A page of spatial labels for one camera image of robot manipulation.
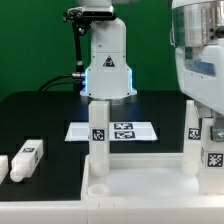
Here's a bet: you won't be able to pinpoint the white front rail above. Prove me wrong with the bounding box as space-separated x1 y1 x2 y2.
0 196 224 224

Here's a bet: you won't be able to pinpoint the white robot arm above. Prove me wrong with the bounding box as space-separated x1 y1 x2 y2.
68 0 224 142

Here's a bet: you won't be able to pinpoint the black camera stand pole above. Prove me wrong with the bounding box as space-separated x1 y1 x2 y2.
72 22 84 91

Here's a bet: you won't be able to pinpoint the black camera on stand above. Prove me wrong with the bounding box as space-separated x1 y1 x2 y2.
63 6 116 23

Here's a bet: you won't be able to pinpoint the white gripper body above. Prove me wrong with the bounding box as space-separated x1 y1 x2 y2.
175 45 224 115

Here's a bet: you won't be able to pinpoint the white flat base plate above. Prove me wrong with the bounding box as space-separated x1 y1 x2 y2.
65 122 157 142

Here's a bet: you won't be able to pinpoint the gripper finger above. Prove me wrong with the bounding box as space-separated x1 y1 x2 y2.
211 114 224 142

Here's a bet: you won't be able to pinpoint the white desk top tray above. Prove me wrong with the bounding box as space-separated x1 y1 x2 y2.
81 153 199 200

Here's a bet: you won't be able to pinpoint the black cables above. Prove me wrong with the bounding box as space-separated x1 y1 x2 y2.
37 75 83 92

